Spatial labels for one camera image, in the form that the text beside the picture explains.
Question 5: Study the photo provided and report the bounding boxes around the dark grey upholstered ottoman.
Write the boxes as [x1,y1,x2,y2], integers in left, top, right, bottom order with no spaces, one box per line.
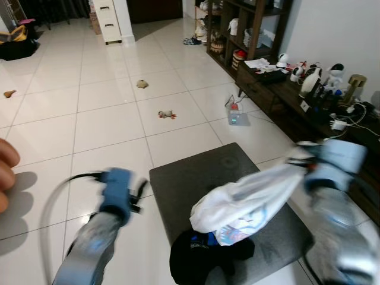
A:
[148,142,315,285]

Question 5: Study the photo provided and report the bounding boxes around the black cloth with blue print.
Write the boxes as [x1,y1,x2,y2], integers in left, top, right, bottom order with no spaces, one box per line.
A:
[169,230,256,285]

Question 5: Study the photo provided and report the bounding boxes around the red basket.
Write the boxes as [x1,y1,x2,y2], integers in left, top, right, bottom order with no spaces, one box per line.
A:
[231,49,248,72]

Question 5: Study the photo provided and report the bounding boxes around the white power strip green light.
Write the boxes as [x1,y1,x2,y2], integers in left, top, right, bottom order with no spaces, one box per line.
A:
[227,95,250,127]

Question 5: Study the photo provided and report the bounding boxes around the white kettle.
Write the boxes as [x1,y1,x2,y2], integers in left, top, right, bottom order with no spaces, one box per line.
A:
[299,67,323,100]

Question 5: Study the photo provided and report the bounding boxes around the gold trophy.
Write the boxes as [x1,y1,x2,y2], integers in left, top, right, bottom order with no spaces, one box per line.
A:
[346,74,368,103]

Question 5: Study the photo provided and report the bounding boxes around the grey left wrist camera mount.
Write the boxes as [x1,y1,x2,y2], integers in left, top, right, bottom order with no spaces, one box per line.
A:
[97,167,136,217]

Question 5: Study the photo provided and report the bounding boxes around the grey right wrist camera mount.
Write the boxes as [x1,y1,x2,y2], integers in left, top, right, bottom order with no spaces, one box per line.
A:
[308,140,369,192]

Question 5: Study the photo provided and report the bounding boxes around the dark wooden low sideboard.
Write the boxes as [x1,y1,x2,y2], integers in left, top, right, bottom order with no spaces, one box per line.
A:
[235,59,380,225]

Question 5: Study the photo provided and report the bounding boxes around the dark wooden shelf unit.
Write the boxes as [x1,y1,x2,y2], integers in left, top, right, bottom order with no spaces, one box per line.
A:
[205,0,295,73]

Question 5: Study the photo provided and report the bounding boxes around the white robot toy black head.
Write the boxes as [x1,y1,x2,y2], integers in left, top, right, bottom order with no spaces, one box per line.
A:
[325,62,347,91]

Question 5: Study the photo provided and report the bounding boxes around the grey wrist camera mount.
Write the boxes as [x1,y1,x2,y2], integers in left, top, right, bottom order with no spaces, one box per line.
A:
[97,167,136,217]
[308,140,369,192]

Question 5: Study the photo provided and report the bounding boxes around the small red grey floor toy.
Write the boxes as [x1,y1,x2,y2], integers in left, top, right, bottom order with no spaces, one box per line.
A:
[157,109,178,120]

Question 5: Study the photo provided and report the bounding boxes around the small white robot toy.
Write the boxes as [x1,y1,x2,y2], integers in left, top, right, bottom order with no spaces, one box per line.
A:
[276,53,290,69]
[290,65,305,83]

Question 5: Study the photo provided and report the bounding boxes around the woven basket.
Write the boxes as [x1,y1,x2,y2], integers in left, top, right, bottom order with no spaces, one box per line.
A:
[209,37,227,56]

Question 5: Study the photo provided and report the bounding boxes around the white papers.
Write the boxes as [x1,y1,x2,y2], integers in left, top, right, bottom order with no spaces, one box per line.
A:
[243,58,278,72]

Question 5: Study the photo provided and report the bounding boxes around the person bare hand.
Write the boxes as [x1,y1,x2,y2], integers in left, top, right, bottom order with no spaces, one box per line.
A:
[0,140,21,214]

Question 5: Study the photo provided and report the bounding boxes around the white printed cloth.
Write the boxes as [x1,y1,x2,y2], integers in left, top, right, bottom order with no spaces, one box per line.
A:
[190,161,311,246]

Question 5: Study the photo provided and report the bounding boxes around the white charger with cable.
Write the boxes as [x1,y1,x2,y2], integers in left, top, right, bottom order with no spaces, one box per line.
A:
[330,119,349,132]

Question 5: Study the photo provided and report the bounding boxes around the black and yellow bag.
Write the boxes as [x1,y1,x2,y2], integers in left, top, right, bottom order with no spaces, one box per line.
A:
[0,18,43,61]

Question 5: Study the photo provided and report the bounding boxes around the white drawer cabinet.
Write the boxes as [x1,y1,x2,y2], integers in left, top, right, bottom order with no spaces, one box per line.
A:
[92,0,136,45]

